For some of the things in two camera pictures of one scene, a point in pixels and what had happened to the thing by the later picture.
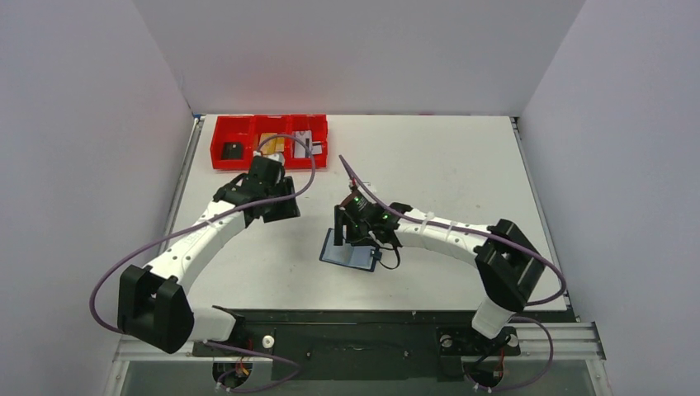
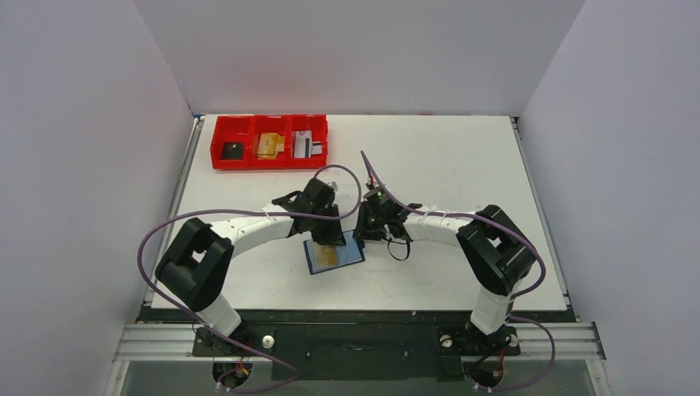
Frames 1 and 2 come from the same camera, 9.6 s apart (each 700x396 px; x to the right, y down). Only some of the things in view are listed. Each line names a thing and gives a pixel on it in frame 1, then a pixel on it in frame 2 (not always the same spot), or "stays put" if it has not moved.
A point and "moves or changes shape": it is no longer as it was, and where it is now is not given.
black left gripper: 288,210 -> 333,236
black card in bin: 232,150 stays put
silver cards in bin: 300,150 stays put
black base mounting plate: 367,345 stays put
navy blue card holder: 357,257 moves or changes shape
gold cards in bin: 272,145 stays put
